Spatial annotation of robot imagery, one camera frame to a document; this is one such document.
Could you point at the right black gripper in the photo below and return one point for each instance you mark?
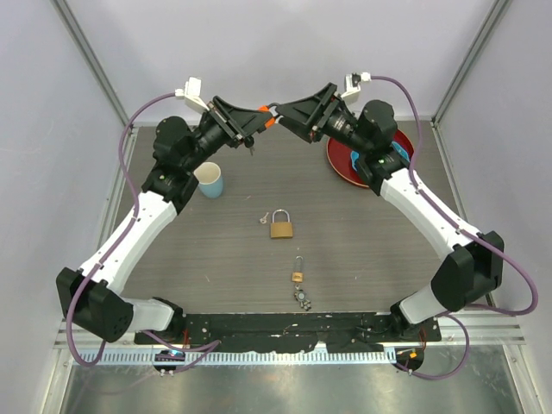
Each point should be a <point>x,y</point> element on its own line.
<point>300,116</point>

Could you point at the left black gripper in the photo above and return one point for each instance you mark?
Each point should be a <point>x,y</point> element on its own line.
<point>247,122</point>

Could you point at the small black keys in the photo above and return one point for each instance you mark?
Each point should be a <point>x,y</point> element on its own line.
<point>249,144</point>

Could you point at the large brass padlock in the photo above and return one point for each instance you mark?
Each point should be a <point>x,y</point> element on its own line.
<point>281,225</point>

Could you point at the small brass padlock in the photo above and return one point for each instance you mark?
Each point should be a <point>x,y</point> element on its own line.
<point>297,271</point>

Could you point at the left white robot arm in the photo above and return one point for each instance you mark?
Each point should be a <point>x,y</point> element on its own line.
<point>90,296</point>

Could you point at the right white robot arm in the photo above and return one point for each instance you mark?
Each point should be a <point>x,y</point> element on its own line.
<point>471,263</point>

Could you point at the red round tray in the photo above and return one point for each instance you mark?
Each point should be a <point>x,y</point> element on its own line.
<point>341,158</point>

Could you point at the light blue mug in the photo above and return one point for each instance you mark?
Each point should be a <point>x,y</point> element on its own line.
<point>210,179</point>

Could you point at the blue dotted plate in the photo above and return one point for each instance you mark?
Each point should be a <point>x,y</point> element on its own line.
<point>355,160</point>

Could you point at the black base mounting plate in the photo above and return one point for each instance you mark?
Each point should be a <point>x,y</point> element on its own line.
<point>291,333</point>

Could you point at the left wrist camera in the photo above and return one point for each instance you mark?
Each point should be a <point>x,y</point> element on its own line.
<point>191,95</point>

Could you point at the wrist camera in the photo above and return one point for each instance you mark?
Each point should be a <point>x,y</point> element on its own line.
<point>191,95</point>
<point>353,82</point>

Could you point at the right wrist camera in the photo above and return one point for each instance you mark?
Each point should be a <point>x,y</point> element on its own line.
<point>353,82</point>

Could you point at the white slotted cable duct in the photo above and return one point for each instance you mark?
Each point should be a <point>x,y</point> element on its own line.
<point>165,357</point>

